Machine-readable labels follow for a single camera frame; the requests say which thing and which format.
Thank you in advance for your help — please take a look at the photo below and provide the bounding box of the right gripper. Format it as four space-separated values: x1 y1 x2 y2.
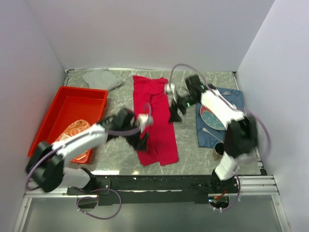
168 92 198 125

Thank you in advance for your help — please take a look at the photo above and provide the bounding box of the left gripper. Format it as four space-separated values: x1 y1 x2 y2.
120 120 149 152

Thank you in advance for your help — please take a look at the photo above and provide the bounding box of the crimson red garment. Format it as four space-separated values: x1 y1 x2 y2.
133 75 179 166

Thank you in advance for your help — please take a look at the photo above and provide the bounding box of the orange white patterned cloth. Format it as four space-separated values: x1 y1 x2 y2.
55 119 92 164

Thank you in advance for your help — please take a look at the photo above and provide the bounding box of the grey t-shirt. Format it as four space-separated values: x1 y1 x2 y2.
82 70 124 91

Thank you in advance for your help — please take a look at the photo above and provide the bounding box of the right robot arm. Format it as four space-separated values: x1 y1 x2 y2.
164 75 258 193

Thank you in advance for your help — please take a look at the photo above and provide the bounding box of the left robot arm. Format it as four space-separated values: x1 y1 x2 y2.
25 108 153 194

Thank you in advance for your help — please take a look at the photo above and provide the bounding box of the silver spoon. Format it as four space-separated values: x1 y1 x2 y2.
202 128 223 143

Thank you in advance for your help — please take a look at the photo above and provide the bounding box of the red blue decorated plate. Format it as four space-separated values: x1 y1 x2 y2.
196 104 226 131

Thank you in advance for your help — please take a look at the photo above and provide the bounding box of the blue placemat cloth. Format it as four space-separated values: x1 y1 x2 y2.
196 87 244 148

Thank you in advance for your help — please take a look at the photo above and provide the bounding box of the small black cup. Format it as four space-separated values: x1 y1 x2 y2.
212 143 224 161

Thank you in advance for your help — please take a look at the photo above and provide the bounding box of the silver fork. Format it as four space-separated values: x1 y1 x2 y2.
221 91 232 95

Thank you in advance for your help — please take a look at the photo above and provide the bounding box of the red plastic bin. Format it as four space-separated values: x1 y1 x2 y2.
28 86 108 157

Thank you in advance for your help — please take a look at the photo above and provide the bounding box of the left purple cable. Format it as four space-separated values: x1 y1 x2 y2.
25 103 153 220

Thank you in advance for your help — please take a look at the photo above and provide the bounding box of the purple cable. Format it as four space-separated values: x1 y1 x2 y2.
25 103 153 220
168 63 271 212

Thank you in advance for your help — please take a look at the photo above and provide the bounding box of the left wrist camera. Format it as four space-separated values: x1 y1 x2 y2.
137 114 154 131

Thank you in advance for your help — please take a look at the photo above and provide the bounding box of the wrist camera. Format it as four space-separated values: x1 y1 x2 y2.
164 83 176 94
137 114 154 131

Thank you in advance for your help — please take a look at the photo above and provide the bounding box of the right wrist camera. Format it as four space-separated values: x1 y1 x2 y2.
164 83 176 94

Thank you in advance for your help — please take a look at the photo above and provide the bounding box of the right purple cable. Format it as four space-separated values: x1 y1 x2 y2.
168 63 271 212

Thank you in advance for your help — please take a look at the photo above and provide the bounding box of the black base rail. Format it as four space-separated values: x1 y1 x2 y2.
67 174 239 206

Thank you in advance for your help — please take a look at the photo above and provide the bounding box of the aluminium frame rail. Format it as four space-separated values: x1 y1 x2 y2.
24 175 279 198

